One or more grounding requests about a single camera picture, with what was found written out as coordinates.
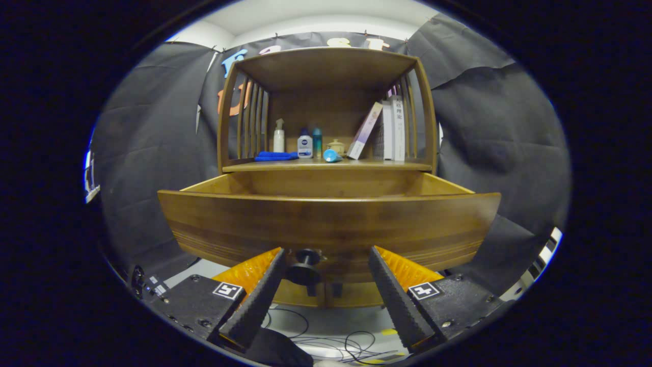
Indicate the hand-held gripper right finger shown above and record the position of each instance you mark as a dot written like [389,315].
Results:
[397,306]

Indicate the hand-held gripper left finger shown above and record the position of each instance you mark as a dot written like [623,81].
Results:
[257,306]

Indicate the wooden drawer with black knob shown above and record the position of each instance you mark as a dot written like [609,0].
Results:
[331,224]

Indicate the white and blue cream tube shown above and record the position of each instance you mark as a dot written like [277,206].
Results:
[331,156]

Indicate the wooden cabinet door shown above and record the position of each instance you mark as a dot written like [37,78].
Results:
[359,295]
[293,296]

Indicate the wooden countertop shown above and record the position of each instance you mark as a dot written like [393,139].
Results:
[367,164]

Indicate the wooden cabinet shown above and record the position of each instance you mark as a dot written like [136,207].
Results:
[326,66]

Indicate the blue folded cloth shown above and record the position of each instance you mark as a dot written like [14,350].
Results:
[275,156]

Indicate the white slatted object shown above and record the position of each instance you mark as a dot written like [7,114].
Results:
[545,255]

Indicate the white spray bottle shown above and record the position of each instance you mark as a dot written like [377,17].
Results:
[278,141]

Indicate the white bottle with blue cap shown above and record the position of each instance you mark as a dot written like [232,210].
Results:
[305,147]

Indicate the dark patterned book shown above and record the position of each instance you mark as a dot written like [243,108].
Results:
[378,140]

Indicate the beige lidded tea cup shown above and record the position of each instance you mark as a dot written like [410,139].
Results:
[336,145]

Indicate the plain white book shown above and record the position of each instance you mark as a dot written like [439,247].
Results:
[387,132]

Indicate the teal bottle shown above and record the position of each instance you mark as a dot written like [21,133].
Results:
[317,142]

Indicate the white book with black lettering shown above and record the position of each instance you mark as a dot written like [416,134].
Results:
[399,130]

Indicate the purple and white book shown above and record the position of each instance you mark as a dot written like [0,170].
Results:
[364,131]

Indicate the white frame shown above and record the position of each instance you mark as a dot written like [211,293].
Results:
[90,183]

